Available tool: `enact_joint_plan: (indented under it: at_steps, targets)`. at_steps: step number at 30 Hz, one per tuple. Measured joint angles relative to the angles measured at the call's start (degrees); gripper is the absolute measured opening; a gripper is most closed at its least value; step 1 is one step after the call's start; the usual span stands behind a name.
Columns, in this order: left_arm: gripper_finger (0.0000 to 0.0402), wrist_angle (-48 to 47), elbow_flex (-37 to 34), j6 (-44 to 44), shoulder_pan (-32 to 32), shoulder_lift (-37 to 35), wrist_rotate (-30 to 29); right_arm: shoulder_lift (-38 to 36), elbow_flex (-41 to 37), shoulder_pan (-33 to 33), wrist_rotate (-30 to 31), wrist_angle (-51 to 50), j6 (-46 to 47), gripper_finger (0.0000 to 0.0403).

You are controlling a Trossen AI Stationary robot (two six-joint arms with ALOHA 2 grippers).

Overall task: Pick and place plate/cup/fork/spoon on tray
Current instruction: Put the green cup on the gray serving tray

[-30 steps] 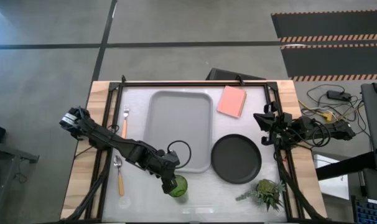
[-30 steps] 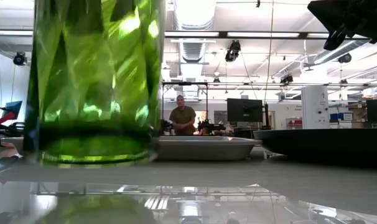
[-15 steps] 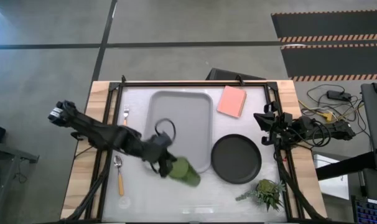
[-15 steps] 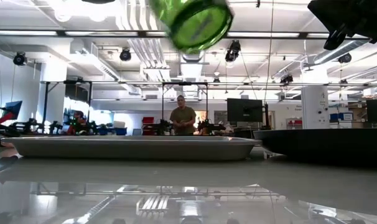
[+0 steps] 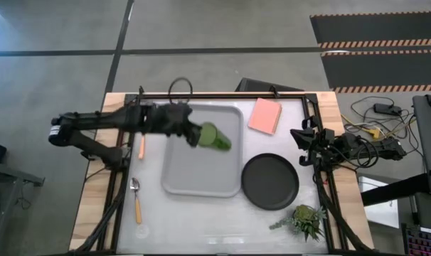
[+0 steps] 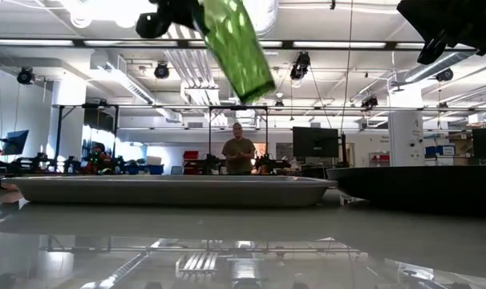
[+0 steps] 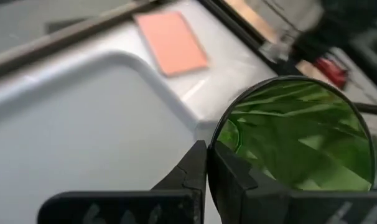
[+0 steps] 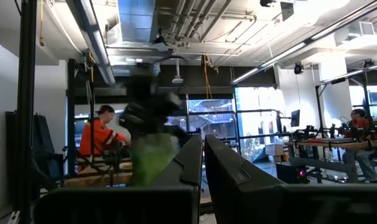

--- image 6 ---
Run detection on plain white column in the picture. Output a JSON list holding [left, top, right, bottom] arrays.
[[46, 79, 87, 161]]

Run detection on blue storage bins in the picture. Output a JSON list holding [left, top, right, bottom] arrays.
[[425, 144, 456, 157]]

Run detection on standing person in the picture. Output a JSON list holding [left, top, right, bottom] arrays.
[[221, 122, 257, 176]]

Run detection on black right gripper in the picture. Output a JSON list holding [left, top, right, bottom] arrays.
[[397, 0, 486, 65]]

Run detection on black round plate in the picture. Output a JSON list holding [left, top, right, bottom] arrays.
[[326, 165, 486, 212]]

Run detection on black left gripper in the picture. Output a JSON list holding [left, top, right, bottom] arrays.
[[135, 0, 211, 40]]

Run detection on red storage bins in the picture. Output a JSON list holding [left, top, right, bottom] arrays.
[[182, 150, 200, 176]]

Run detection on white column with signs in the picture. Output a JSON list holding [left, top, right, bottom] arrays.
[[388, 110, 424, 168]]

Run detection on grey plastic tray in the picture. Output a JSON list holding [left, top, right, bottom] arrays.
[[1, 174, 338, 208]]

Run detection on blue-lit tilted monitor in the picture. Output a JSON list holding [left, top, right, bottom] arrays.
[[2, 129, 30, 156]]

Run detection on large black monitor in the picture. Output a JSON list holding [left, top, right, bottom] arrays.
[[292, 126, 340, 158]]

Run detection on green ribbed plastic cup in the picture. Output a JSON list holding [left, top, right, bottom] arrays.
[[201, 0, 277, 104]]

